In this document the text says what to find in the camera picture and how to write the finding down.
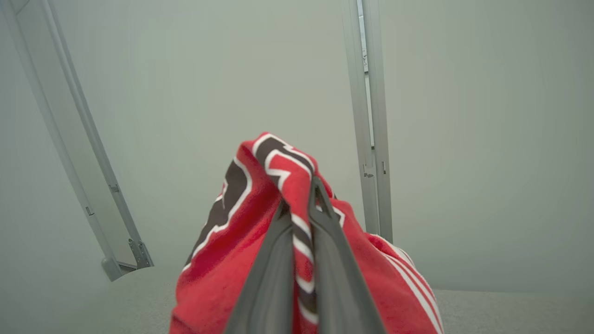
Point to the grey metal frame post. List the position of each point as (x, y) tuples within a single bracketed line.
[(371, 116)]

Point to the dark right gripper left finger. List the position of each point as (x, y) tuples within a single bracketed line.
[(274, 278)]

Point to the grey metal frame with bracket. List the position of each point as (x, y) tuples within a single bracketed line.
[(79, 139)]

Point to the red basketball jersey number 23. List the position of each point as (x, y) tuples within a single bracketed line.
[(222, 269)]

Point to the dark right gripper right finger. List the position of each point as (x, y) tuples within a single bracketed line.
[(338, 278)]

